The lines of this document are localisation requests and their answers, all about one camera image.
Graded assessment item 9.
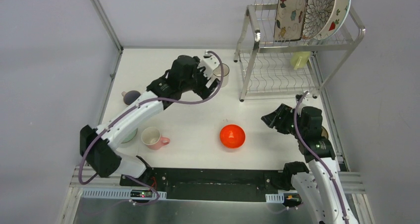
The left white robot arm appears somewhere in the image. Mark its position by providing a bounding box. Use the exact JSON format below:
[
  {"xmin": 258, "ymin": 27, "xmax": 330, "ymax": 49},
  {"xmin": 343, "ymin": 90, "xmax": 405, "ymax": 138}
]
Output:
[{"xmin": 80, "ymin": 51, "xmax": 222, "ymax": 187}]

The square floral plate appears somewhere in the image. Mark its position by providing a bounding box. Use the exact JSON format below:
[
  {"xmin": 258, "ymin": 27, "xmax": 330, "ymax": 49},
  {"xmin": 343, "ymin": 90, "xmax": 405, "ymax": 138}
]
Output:
[{"xmin": 273, "ymin": 0, "xmax": 308, "ymax": 42}]

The beige cup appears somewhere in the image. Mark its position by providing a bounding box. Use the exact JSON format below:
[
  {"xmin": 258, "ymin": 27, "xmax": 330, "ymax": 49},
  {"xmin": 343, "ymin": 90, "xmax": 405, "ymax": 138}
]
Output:
[{"xmin": 121, "ymin": 90, "xmax": 141, "ymax": 105}]

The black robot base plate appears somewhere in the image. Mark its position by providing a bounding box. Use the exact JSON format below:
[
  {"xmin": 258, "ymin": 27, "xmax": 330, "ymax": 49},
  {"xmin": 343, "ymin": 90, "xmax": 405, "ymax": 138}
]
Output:
[{"xmin": 138, "ymin": 168, "xmax": 294, "ymax": 202}]

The brown petal pattern plate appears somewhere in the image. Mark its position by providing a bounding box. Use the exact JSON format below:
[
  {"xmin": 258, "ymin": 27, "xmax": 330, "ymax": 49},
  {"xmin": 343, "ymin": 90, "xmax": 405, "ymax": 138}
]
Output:
[{"xmin": 302, "ymin": 0, "xmax": 335, "ymax": 40}]

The pink mug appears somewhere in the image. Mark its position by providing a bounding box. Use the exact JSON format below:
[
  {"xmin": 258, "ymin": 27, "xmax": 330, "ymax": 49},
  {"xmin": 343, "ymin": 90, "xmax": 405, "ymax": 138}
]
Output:
[{"xmin": 141, "ymin": 127, "xmax": 170, "ymax": 150}]

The mint green bowl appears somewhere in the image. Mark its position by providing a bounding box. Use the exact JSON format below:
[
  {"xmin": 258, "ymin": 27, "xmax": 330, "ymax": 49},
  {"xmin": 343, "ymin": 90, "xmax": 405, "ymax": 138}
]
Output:
[{"xmin": 121, "ymin": 129, "xmax": 138, "ymax": 144}]

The steel two-tier dish rack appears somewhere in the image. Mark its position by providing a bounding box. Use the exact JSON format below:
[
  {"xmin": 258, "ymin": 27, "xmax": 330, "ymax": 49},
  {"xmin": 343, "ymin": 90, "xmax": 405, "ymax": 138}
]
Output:
[{"xmin": 233, "ymin": 2, "xmax": 366, "ymax": 102}]

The brown dish under right arm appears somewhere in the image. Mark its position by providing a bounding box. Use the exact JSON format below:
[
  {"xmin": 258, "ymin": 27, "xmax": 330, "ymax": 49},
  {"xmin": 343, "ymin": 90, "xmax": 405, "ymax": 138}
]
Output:
[{"xmin": 321, "ymin": 126, "xmax": 329, "ymax": 139}]

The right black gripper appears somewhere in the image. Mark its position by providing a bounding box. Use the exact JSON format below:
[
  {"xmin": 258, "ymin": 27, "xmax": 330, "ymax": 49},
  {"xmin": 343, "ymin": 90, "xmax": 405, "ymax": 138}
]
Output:
[{"xmin": 261, "ymin": 103, "xmax": 306, "ymax": 139}]

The orange bowl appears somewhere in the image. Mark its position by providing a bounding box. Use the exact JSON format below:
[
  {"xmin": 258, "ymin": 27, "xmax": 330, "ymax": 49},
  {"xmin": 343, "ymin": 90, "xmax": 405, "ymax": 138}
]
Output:
[{"xmin": 219, "ymin": 124, "xmax": 246, "ymax": 149}]

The pale yellow mug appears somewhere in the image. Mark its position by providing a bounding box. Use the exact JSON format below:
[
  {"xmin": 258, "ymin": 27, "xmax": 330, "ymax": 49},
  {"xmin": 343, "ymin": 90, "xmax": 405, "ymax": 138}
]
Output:
[{"xmin": 290, "ymin": 52, "xmax": 311, "ymax": 70}]

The white mug black handle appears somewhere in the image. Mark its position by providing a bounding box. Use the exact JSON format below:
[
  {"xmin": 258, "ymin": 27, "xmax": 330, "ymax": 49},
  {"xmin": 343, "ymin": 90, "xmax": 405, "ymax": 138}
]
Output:
[{"xmin": 212, "ymin": 63, "xmax": 230, "ymax": 88}]

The watermelon pattern round plate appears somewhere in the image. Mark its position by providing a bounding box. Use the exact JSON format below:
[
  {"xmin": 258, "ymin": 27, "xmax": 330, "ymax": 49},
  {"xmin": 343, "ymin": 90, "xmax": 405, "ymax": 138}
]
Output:
[{"xmin": 314, "ymin": 0, "xmax": 351, "ymax": 41}]

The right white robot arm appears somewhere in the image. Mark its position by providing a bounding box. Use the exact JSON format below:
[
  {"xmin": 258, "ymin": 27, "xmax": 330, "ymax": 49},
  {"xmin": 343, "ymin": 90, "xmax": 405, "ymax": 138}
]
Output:
[{"xmin": 261, "ymin": 104, "xmax": 358, "ymax": 224}]

